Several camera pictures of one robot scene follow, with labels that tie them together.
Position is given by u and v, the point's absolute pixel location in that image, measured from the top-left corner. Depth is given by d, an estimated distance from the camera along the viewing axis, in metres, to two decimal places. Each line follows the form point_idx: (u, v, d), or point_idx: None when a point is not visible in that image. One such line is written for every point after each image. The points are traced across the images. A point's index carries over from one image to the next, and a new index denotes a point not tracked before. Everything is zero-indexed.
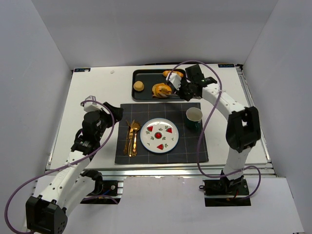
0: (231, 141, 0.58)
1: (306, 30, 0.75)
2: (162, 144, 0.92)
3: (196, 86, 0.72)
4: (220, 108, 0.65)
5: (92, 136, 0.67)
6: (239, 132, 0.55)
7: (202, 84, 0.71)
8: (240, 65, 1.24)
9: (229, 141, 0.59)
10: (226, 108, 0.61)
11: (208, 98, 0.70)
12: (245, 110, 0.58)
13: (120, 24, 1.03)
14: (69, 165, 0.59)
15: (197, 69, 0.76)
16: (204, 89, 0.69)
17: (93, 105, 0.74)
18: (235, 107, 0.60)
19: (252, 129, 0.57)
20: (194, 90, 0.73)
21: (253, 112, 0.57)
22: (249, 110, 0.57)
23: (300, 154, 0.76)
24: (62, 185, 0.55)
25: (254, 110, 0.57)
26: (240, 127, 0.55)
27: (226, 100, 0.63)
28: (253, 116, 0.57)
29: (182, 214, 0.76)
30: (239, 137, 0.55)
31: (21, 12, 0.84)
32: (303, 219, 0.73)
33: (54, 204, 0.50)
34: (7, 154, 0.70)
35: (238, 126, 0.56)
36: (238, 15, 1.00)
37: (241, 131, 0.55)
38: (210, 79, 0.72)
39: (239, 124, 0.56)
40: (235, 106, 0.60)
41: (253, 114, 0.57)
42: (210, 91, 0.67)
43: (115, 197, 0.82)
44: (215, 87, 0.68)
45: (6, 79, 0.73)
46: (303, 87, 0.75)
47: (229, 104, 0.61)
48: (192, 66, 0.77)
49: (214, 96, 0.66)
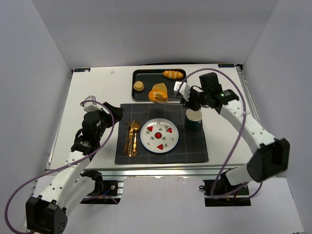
0: (255, 173, 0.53)
1: (306, 30, 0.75)
2: (162, 144, 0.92)
3: (214, 100, 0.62)
4: (244, 135, 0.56)
5: (92, 136, 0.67)
6: (265, 169, 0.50)
7: (222, 99, 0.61)
8: (240, 65, 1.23)
9: (251, 169, 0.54)
10: (252, 138, 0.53)
11: (227, 117, 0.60)
12: (275, 142, 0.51)
13: (120, 24, 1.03)
14: (69, 165, 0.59)
15: (214, 79, 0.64)
16: (224, 107, 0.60)
17: (93, 105, 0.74)
18: (262, 139, 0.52)
19: (280, 163, 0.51)
20: (211, 105, 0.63)
21: (284, 146, 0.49)
22: (280, 143, 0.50)
23: (300, 154, 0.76)
24: (62, 185, 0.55)
25: (285, 144, 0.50)
26: (267, 164, 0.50)
27: (252, 126, 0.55)
28: (283, 150, 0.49)
29: (182, 214, 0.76)
30: (263, 173, 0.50)
31: (21, 12, 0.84)
32: (303, 219, 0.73)
33: (54, 204, 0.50)
34: (7, 154, 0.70)
35: (266, 163, 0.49)
36: (239, 14, 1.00)
37: (268, 167, 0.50)
38: (230, 94, 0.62)
39: (267, 160, 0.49)
40: (263, 136, 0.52)
41: (284, 149, 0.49)
42: (232, 112, 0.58)
43: (115, 197, 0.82)
44: (237, 106, 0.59)
45: (6, 79, 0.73)
46: (303, 87, 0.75)
47: (256, 132, 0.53)
48: (208, 74, 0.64)
49: (238, 119, 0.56)
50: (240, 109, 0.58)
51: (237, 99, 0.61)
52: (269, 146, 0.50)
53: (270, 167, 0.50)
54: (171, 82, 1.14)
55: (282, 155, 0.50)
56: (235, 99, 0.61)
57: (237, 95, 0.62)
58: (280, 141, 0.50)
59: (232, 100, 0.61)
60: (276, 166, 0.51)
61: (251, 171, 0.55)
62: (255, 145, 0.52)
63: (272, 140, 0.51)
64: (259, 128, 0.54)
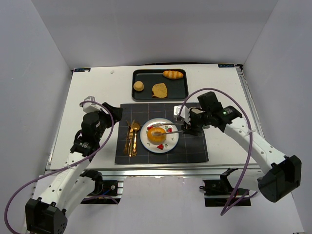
0: (267, 191, 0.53)
1: (307, 30, 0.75)
2: (162, 144, 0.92)
3: (218, 120, 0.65)
4: (253, 153, 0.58)
5: (91, 137, 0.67)
6: (280, 188, 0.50)
7: (225, 118, 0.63)
8: (240, 65, 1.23)
9: (263, 189, 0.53)
10: (262, 157, 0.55)
11: (234, 136, 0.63)
12: (285, 160, 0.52)
13: (120, 24, 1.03)
14: (69, 167, 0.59)
15: (214, 98, 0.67)
16: (228, 126, 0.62)
17: (92, 106, 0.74)
18: (272, 158, 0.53)
19: (292, 180, 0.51)
20: (214, 124, 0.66)
21: (296, 162, 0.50)
22: (290, 160, 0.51)
23: (300, 154, 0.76)
24: (61, 187, 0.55)
25: (295, 160, 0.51)
26: (281, 183, 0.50)
27: (260, 146, 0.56)
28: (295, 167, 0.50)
29: (182, 214, 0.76)
30: (279, 192, 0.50)
31: (21, 12, 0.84)
32: (303, 219, 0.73)
33: (54, 207, 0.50)
34: (6, 154, 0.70)
35: (281, 182, 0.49)
36: (239, 14, 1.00)
37: (282, 186, 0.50)
38: (232, 111, 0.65)
39: (281, 179, 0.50)
40: (272, 154, 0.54)
41: (296, 166, 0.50)
42: (238, 131, 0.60)
43: (115, 197, 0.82)
44: (242, 124, 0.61)
45: (6, 79, 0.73)
46: (304, 87, 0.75)
47: (265, 151, 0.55)
48: (207, 94, 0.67)
49: (244, 138, 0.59)
50: (244, 127, 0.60)
51: (241, 116, 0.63)
52: (280, 165, 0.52)
53: (284, 185, 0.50)
54: (171, 82, 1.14)
55: (293, 172, 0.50)
56: (238, 116, 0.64)
57: (239, 111, 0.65)
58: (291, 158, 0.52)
59: (235, 118, 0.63)
60: (289, 184, 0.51)
61: (263, 190, 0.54)
62: (266, 165, 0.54)
63: (283, 158, 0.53)
64: (267, 146, 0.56)
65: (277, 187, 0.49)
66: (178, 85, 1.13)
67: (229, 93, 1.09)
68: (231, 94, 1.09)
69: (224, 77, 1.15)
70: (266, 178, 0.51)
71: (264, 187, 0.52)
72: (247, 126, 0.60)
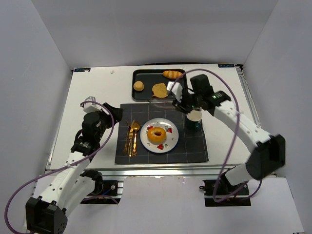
0: (254, 167, 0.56)
1: (306, 30, 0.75)
2: (162, 144, 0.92)
3: (207, 103, 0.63)
4: (240, 134, 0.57)
5: (91, 137, 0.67)
6: (264, 165, 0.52)
7: (214, 101, 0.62)
8: (240, 65, 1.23)
9: (252, 166, 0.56)
10: (248, 137, 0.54)
11: (222, 118, 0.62)
12: (270, 138, 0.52)
13: (120, 24, 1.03)
14: (69, 166, 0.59)
15: (206, 81, 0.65)
16: (217, 109, 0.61)
17: (93, 106, 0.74)
18: (258, 137, 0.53)
19: (277, 159, 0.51)
20: (204, 107, 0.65)
21: (280, 142, 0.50)
22: (275, 139, 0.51)
23: (300, 154, 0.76)
24: (62, 186, 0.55)
25: (280, 139, 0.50)
26: (265, 160, 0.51)
27: (246, 126, 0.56)
28: (280, 146, 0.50)
29: (182, 214, 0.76)
30: (263, 169, 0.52)
31: (21, 12, 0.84)
32: (304, 219, 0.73)
33: (54, 205, 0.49)
34: (6, 154, 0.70)
35: (265, 159, 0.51)
36: (239, 15, 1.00)
37: (266, 164, 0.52)
38: (222, 95, 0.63)
39: (265, 157, 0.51)
40: (258, 134, 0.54)
41: (280, 145, 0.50)
42: (226, 113, 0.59)
43: (115, 197, 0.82)
44: (230, 106, 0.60)
45: (7, 79, 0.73)
46: (303, 87, 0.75)
47: (251, 131, 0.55)
48: (200, 77, 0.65)
49: (231, 119, 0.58)
50: (233, 109, 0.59)
51: (229, 100, 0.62)
52: (265, 144, 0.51)
53: (268, 164, 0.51)
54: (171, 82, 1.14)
55: (278, 151, 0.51)
56: (226, 99, 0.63)
57: (228, 96, 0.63)
58: (276, 137, 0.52)
59: (224, 101, 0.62)
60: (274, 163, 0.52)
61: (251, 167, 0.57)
62: (251, 145, 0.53)
63: (267, 137, 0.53)
64: (253, 127, 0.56)
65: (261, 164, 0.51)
66: None
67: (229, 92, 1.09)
68: (231, 94, 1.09)
69: (224, 77, 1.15)
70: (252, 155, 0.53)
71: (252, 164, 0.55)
72: (235, 109, 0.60)
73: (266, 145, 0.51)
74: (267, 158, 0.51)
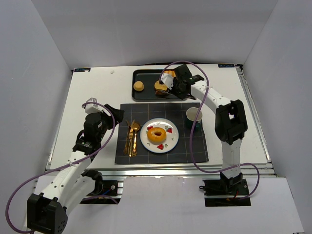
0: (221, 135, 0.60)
1: (306, 30, 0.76)
2: (162, 144, 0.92)
3: (185, 84, 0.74)
4: (209, 104, 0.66)
5: (93, 137, 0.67)
6: (227, 126, 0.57)
7: (189, 81, 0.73)
8: (240, 65, 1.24)
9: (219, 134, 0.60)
10: (213, 103, 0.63)
11: (197, 95, 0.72)
12: (232, 104, 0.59)
13: (120, 24, 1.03)
14: (71, 165, 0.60)
15: (185, 68, 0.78)
16: (192, 87, 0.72)
17: (94, 107, 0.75)
18: (220, 102, 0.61)
19: (239, 122, 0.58)
20: (184, 88, 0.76)
21: (239, 106, 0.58)
22: (235, 103, 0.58)
23: (299, 154, 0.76)
24: (64, 184, 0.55)
25: (239, 103, 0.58)
26: (227, 121, 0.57)
27: (213, 95, 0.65)
28: (238, 110, 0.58)
29: (182, 214, 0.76)
30: (227, 131, 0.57)
31: (21, 12, 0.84)
32: (304, 219, 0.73)
33: (55, 202, 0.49)
34: (7, 154, 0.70)
35: (225, 120, 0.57)
36: (239, 15, 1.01)
37: (229, 125, 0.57)
38: (196, 76, 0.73)
39: (225, 118, 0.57)
40: (221, 101, 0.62)
41: (239, 107, 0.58)
42: (198, 88, 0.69)
43: (115, 197, 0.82)
44: (202, 84, 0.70)
45: (7, 79, 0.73)
46: (303, 87, 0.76)
47: (216, 98, 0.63)
48: (181, 65, 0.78)
49: (202, 92, 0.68)
50: (204, 86, 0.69)
51: (203, 80, 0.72)
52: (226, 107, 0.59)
53: (231, 126, 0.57)
54: None
55: (239, 113, 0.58)
56: (201, 79, 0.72)
57: (203, 76, 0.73)
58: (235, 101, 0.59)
59: (198, 81, 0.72)
60: (237, 125, 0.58)
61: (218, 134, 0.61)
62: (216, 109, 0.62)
63: (229, 102, 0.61)
64: (219, 95, 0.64)
65: (223, 125, 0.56)
66: None
67: (228, 92, 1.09)
68: (231, 94, 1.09)
69: (224, 77, 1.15)
70: (217, 120, 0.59)
71: (217, 128, 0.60)
72: (206, 85, 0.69)
73: (227, 108, 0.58)
74: (228, 119, 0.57)
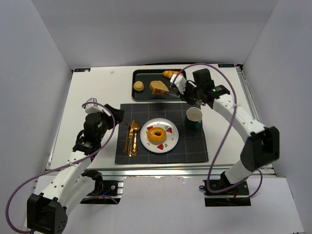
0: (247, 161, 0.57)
1: (306, 30, 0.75)
2: (162, 144, 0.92)
3: (207, 96, 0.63)
4: (235, 125, 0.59)
5: (93, 137, 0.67)
6: (256, 157, 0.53)
7: (214, 94, 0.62)
8: (240, 65, 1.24)
9: (245, 160, 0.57)
10: (243, 127, 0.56)
11: (220, 111, 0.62)
12: (264, 130, 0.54)
13: (120, 24, 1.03)
14: (71, 165, 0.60)
15: (207, 74, 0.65)
16: (216, 102, 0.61)
17: (94, 107, 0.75)
18: (252, 128, 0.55)
19: (271, 151, 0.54)
20: (204, 100, 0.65)
21: (274, 135, 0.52)
22: (269, 131, 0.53)
23: (299, 154, 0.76)
24: (64, 184, 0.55)
25: (275, 132, 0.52)
26: (258, 151, 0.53)
27: (242, 117, 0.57)
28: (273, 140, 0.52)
29: (182, 214, 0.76)
30: (256, 162, 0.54)
31: (21, 12, 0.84)
32: (304, 219, 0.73)
33: (55, 202, 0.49)
34: (7, 154, 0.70)
35: (256, 150, 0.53)
36: (239, 15, 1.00)
37: (259, 155, 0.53)
38: (222, 88, 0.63)
39: (257, 147, 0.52)
40: (253, 126, 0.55)
41: (273, 137, 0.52)
42: (224, 106, 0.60)
43: (115, 197, 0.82)
44: (228, 99, 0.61)
45: (7, 80, 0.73)
46: (303, 87, 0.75)
47: (246, 122, 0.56)
48: (202, 70, 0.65)
49: (228, 111, 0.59)
50: (231, 102, 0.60)
51: (228, 93, 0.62)
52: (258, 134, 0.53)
53: (262, 155, 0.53)
54: None
55: (271, 142, 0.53)
56: (226, 93, 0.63)
57: (228, 90, 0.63)
58: (269, 128, 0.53)
59: (224, 95, 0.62)
60: (267, 154, 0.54)
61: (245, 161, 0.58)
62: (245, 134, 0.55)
63: (262, 128, 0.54)
64: (249, 118, 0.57)
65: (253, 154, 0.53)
66: None
67: None
68: None
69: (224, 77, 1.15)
70: (245, 146, 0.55)
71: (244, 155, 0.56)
72: (233, 102, 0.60)
73: (260, 136, 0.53)
74: (260, 148, 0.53)
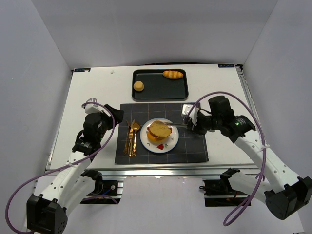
0: (274, 208, 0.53)
1: (307, 30, 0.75)
2: (162, 144, 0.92)
3: (229, 129, 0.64)
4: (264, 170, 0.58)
5: (92, 137, 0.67)
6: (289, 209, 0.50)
7: (236, 129, 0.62)
8: (240, 65, 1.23)
9: (272, 205, 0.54)
10: (275, 176, 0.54)
11: (245, 149, 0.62)
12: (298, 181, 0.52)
13: (120, 24, 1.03)
14: (71, 165, 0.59)
15: (226, 105, 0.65)
16: (241, 139, 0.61)
17: (94, 107, 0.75)
18: (285, 179, 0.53)
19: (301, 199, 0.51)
20: (225, 133, 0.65)
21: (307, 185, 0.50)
22: (303, 182, 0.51)
23: (299, 154, 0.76)
24: (63, 185, 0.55)
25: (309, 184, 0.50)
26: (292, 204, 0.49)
27: (273, 164, 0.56)
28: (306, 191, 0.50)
29: (182, 214, 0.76)
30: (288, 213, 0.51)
31: (21, 12, 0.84)
32: (304, 219, 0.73)
33: (55, 204, 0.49)
34: (6, 155, 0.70)
35: (291, 204, 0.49)
36: (239, 15, 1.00)
37: (292, 207, 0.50)
38: (244, 122, 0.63)
39: (293, 202, 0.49)
40: (285, 175, 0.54)
41: (308, 189, 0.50)
42: (250, 145, 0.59)
43: (115, 197, 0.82)
44: (256, 138, 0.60)
45: (7, 79, 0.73)
46: (304, 87, 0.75)
47: (278, 171, 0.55)
48: (220, 101, 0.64)
49: (258, 154, 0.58)
50: (258, 141, 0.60)
51: (254, 128, 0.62)
52: (292, 186, 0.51)
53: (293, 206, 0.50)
54: (171, 82, 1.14)
55: (304, 194, 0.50)
56: (251, 128, 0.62)
57: (251, 122, 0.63)
58: (304, 180, 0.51)
59: (248, 130, 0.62)
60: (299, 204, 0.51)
61: (271, 207, 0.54)
62: (278, 185, 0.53)
63: (296, 179, 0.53)
64: (281, 166, 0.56)
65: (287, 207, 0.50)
66: (178, 85, 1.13)
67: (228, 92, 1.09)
68: (232, 94, 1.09)
69: (224, 77, 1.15)
70: (277, 199, 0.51)
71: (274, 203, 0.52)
72: (261, 141, 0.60)
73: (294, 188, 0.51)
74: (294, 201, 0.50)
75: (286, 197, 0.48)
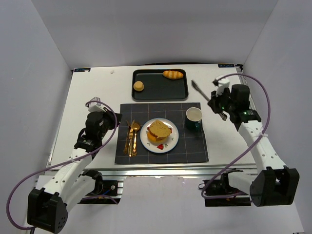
0: (255, 194, 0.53)
1: (306, 30, 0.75)
2: (162, 144, 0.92)
3: (235, 117, 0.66)
4: (255, 154, 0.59)
5: (94, 135, 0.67)
6: (266, 194, 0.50)
7: (243, 117, 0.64)
8: (240, 65, 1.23)
9: (254, 190, 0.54)
10: (262, 159, 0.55)
11: (245, 136, 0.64)
12: (283, 169, 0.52)
13: (120, 24, 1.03)
14: (72, 161, 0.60)
15: (246, 95, 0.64)
16: (243, 125, 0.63)
17: (97, 106, 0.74)
18: (270, 163, 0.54)
19: (284, 193, 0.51)
20: (232, 119, 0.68)
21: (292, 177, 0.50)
22: (288, 171, 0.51)
23: (299, 154, 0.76)
24: (65, 179, 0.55)
25: (294, 175, 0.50)
26: (269, 189, 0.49)
27: (263, 148, 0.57)
28: (289, 182, 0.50)
29: (182, 214, 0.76)
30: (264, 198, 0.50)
31: (21, 12, 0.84)
32: (304, 219, 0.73)
33: (56, 197, 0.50)
34: (6, 154, 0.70)
35: (268, 187, 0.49)
36: (239, 15, 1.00)
37: (269, 193, 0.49)
38: (253, 114, 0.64)
39: (270, 184, 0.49)
40: (273, 161, 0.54)
41: (291, 178, 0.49)
42: (249, 131, 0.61)
43: (115, 197, 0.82)
44: (256, 126, 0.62)
45: (7, 79, 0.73)
46: (304, 87, 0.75)
47: (266, 155, 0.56)
48: (241, 90, 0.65)
49: (252, 138, 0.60)
50: (258, 129, 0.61)
51: (259, 121, 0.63)
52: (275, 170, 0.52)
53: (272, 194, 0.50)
54: (171, 82, 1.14)
55: (287, 185, 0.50)
56: (257, 120, 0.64)
57: (259, 117, 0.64)
58: (289, 170, 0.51)
59: (252, 120, 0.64)
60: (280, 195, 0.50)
61: (253, 194, 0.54)
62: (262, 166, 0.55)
63: (281, 166, 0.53)
64: (271, 152, 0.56)
65: (263, 189, 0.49)
66: (178, 85, 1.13)
67: None
68: None
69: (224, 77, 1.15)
70: (259, 180, 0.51)
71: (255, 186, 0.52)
72: (261, 130, 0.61)
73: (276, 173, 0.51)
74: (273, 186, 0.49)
75: (264, 175, 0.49)
